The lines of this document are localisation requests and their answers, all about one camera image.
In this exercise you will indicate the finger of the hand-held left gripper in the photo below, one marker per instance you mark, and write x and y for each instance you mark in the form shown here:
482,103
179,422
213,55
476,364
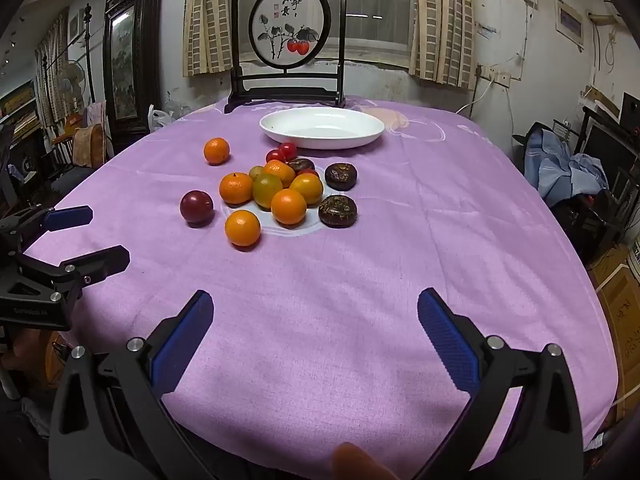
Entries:
100,262
67,217

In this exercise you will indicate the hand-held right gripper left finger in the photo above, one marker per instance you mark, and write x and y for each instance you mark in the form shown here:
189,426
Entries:
180,345

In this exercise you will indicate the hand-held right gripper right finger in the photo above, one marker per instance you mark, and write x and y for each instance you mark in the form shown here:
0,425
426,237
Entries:
450,345

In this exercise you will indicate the dark red plum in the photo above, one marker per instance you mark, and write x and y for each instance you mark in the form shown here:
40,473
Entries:
197,206

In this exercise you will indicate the orange tangerine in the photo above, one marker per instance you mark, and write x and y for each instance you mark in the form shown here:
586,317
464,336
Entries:
236,188
243,228
288,206
216,151
306,188
279,171

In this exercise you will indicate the dark brown water chestnut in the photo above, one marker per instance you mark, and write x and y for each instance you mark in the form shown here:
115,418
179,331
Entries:
338,211
340,176
301,165

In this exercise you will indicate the green-yellow tangerine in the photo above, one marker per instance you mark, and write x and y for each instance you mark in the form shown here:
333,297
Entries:
267,191

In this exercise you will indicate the small green fruit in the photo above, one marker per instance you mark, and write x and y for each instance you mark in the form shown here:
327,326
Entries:
256,172

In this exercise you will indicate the white oval plate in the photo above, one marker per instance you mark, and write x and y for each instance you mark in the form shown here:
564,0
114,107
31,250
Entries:
322,127

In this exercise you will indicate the person's right hand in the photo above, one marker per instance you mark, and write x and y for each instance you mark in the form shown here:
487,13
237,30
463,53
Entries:
357,462

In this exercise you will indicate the standing fan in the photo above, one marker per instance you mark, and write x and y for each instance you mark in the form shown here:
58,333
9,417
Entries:
70,85

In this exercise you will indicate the white plastic bag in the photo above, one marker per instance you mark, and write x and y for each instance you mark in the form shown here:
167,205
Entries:
161,119

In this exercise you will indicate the purple tablecloth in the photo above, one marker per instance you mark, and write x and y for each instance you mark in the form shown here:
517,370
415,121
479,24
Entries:
325,285

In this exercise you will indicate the dark wooden cabinet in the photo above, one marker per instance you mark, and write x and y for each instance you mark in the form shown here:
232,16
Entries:
127,60

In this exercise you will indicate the cardboard box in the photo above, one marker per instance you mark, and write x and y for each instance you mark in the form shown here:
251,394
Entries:
617,300

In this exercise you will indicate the blue cloth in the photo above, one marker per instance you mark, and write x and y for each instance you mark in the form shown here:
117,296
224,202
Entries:
560,165

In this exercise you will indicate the beige checked curtain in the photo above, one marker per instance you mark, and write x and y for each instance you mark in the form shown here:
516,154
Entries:
442,20
207,20

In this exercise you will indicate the black monitor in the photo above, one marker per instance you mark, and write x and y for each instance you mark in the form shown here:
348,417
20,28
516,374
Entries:
605,150

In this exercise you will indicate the white power strip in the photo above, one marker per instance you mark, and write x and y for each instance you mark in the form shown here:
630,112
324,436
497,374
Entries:
495,75

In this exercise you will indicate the black framed painted table screen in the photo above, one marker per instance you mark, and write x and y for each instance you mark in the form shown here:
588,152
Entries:
290,25

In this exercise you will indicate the black speaker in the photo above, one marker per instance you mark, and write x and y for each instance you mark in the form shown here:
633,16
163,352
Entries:
631,112

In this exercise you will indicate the window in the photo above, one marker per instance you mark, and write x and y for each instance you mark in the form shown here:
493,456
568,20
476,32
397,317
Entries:
380,10

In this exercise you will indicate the framed wall picture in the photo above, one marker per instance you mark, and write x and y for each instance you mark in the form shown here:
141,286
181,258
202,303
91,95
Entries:
570,22

